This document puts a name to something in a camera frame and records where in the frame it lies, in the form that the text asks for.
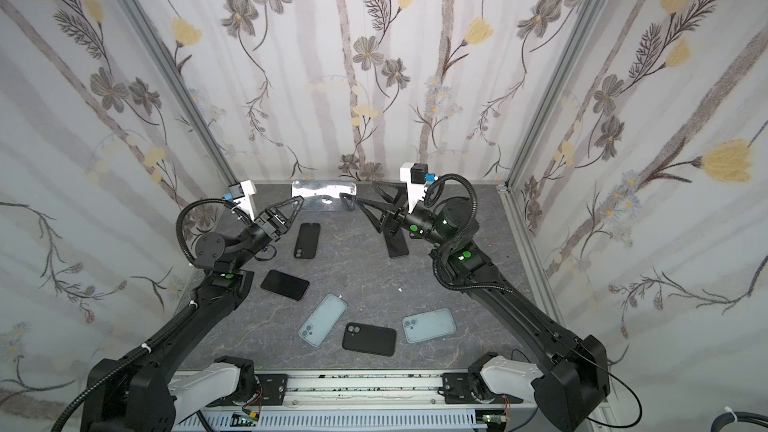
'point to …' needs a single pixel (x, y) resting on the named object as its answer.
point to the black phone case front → (369, 339)
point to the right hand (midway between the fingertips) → (365, 191)
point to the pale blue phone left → (322, 320)
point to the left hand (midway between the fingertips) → (297, 197)
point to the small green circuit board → (239, 420)
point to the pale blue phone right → (429, 325)
